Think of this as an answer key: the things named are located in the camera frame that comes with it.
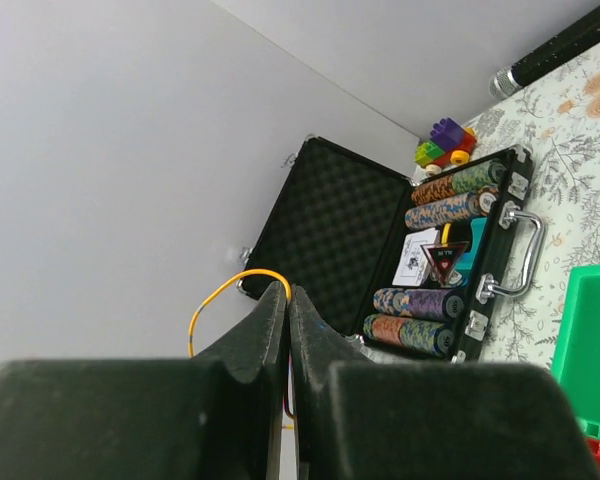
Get black cylindrical flashlight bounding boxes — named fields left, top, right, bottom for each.
left=489, top=5, right=600, bottom=100

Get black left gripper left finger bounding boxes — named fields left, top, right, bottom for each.
left=0, top=282, right=288, bottom=479

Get black poker chip case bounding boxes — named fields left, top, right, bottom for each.
left=239, top=137, right=534, bottom=361

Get yellow cable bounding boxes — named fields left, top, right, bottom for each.
left=188, top=268, right=297, bottom=431

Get white card deck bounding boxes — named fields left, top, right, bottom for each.
left=392, top=228, right=440, bottom=287

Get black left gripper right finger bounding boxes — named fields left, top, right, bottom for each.
left=289, top=288, right=600, bottom=479

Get teal plastic piece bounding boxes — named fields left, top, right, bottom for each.
left=449, top=217, right=487, bottom=287

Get green plastic bin right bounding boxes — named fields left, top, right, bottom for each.
left=551, top=265, right=600, bottom=441

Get colourful toy block train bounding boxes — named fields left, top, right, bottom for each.
left=414, top=117, right=477, bottom=176

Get floral table mat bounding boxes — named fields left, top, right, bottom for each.
left=468, top=43, right=600, bottom=367

